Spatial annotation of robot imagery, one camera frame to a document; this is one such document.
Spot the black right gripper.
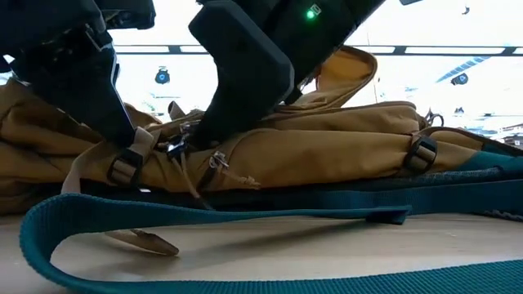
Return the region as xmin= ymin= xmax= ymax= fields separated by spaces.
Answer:
xmin=188 ymin=0 xmax=385 ymax=150

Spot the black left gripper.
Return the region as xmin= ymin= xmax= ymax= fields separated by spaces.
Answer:
xmin=0 ymin=24 xmax=136 ymax=149

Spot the tan and green backpack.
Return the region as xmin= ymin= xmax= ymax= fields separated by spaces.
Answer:
xmin=0 ymin=44 xmax=523 ymax=294

